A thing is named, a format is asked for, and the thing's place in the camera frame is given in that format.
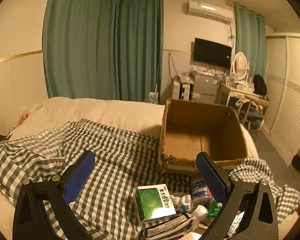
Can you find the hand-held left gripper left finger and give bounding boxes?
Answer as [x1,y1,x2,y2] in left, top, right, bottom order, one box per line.
[12,150,96,240]

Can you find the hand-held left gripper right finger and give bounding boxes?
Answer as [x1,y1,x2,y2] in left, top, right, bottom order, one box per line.
[195,151,279,240]

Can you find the plastic bottle blue red label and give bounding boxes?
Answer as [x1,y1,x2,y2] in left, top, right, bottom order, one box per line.
[190,177,215,207]

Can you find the green packet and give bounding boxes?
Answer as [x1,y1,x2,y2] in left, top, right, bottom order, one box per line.
[207,200,223,219]

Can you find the white plastic bottle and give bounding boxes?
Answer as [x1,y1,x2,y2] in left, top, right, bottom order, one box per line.
[191,204,209,222]

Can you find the white wrapper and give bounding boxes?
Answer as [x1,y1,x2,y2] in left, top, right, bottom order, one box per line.
[171,194,192,213]

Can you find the cardboard box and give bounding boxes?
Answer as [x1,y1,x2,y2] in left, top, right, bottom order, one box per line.
[159,99,249,174]

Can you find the sachet packets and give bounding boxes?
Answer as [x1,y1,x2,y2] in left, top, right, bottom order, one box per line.
[142,214,199,240]

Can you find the green medicine box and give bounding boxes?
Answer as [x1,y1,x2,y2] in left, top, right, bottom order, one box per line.
[133,183,177,225]

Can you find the checked blanket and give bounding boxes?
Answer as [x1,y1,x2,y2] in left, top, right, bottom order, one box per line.
[0,119,300,240]

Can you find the clothes on chair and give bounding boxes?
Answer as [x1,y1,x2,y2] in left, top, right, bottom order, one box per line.
[240,105,264,130]

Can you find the printed plastic bag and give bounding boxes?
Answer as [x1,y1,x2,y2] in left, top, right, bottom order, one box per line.
[18,102,44,126]

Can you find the wooden chair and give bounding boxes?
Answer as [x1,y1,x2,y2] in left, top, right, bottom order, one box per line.
[236,97,269,130]

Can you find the small grey fridge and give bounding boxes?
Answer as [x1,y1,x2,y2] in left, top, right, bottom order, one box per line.
[192,71,224,104]

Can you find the clear water jug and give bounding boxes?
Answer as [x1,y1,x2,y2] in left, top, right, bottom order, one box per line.
[146,92,160,105]

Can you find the clear plastic bag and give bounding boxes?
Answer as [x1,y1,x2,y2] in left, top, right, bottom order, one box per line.
[179,73,194,84]

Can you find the black backpack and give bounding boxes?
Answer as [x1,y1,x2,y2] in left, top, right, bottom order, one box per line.
[252,74,267,95]

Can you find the white slatted wardrobe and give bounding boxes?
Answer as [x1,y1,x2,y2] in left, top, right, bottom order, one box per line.
[261,35,300,167]

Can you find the white oval vanity mirror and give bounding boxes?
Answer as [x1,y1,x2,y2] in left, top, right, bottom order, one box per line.
[230,52,250,82]

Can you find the wide green curtain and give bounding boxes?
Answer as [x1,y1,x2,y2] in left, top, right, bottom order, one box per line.
[42,0,120,100]

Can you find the narrow green curtain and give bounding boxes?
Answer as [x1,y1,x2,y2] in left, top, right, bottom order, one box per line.
[112,0,164,104]

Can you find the green curtain beside wardrobe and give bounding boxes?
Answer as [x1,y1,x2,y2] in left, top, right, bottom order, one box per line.
[234,4,267,80]

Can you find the white air conditioner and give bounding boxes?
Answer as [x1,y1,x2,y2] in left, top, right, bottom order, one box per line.
[187,0,234,23]

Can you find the black wall cable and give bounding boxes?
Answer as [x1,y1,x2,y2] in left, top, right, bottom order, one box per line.
[167,53,181,80]

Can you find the black wall television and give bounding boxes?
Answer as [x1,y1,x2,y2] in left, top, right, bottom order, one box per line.
[193,37,232,68]

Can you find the air conditioner cable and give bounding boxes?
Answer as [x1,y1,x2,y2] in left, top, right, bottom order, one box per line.
[226,22,235,46]

